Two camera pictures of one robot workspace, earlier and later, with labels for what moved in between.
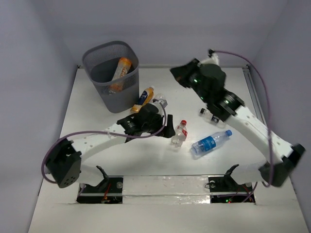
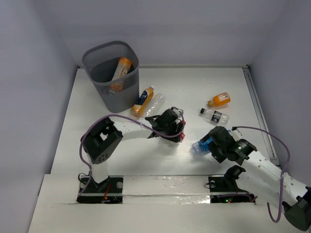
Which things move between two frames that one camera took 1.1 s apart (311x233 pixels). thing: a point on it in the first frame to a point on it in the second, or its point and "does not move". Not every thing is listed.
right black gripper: (181, 73) to (218, 156)
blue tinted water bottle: (210, 143) does not move
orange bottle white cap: (123, 67) does not move
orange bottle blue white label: (146, 97) does not move
